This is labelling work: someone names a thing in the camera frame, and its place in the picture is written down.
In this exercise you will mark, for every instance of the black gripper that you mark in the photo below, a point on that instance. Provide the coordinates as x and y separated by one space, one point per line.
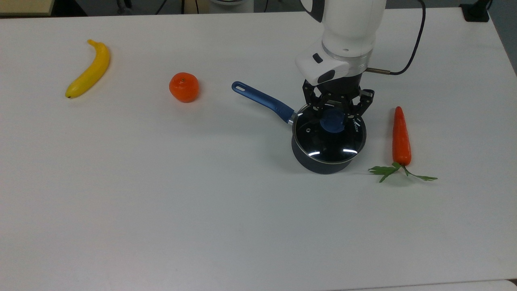
339 88

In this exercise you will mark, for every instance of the glass lid blue knob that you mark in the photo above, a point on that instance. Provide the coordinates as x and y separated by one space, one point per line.
323 141

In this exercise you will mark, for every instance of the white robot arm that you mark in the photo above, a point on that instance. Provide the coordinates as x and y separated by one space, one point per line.
351 24

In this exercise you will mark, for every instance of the orange toy carrot green leaves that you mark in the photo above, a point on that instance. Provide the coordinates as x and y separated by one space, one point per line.
401 141

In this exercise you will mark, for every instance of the orange toy tangerine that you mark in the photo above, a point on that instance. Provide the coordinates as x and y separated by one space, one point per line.
183 87

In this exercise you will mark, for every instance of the black stand base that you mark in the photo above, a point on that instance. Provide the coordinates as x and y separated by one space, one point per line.
476 12

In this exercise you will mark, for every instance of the yellow toy banana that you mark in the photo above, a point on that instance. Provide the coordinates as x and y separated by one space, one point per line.
91 72

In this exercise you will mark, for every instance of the beige wooden board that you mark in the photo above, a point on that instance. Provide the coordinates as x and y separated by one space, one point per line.
24 6

